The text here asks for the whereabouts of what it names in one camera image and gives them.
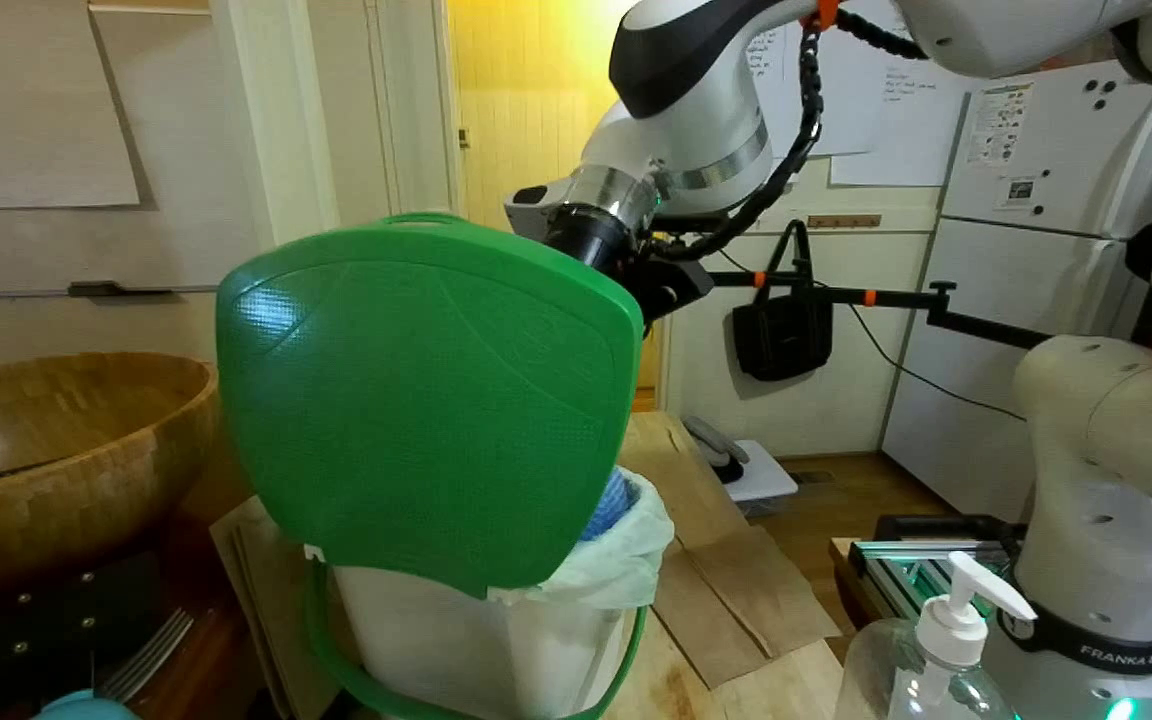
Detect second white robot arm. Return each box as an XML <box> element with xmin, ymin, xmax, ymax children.
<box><xmin>989</xmin><ymin>338</ymin><xmax>1152</xmax><ymax>720</ymax></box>

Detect white refrigerator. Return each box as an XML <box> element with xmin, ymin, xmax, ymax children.
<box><xmin>879</xmin><ymin>66</ymin><xmax>1152</xmax><ymax>520</ymax></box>

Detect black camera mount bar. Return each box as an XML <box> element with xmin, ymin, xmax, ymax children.
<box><xmin>709</xmin><ymin>271</ymin><xmax>1049</xmax><ymax>349</ymax></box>

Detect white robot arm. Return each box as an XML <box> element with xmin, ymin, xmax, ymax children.
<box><xmin>503</xmin><ymin>0</ymin><xmax>1152</xmax><ymax>320</ymax></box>

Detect clear pump sanitizer bottle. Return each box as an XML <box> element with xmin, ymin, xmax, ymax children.
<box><xmin>832</xmin><ymin>552</ymin><xmax>1037</xmax><ymax>720</ymax></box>

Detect white paper sheets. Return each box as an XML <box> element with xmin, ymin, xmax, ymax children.
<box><xmin>743</xmin><ymin>25</ymin><xmax>976</xmax><ymax>188</ymax></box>

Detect whiteboard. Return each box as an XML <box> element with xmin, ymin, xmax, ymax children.
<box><xmin>0</xmin><ymin>0</ymin><xmax>138</xmax><ymax>207</ymax></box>

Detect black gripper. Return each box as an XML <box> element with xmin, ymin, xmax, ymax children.
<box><xmin>558</xmin><ymin>207</ymin><xmax>711</xmax><ymax>320</ymax></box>

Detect white compost bin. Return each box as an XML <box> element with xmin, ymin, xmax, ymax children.
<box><xmin>308</xmin><ymin>564</ymin><xmax>655</xmax><ymax>720</ymax></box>

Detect translucent bin liner bag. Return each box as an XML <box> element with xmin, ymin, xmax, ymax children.
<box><xmin>538</xmin><ymin>469</ymin><xmax>674</xmax><ymax>609</ymax></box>

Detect blue cleaning cloth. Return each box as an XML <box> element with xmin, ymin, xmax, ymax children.
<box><xmin>582</xmin><ymin>471</ymin><xmax>637</xmax><ymax>539</ymax></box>

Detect black hanging bag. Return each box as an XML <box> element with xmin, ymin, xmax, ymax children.
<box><xmin>733</xmin><ymin>221</ymin><xmax>832</xmax><ymax>382</ymax></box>

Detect wooden bowl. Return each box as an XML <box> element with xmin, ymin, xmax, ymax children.
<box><xmin>0</xmin><ymin>354</ymin><xmax>219</xmax><ymax>593</ymax></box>

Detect green bin lid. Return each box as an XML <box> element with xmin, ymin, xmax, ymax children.
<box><xmin>216</xmin><ymin>213</ymin><xmax>643</xmax><ymax>597</ymax></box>

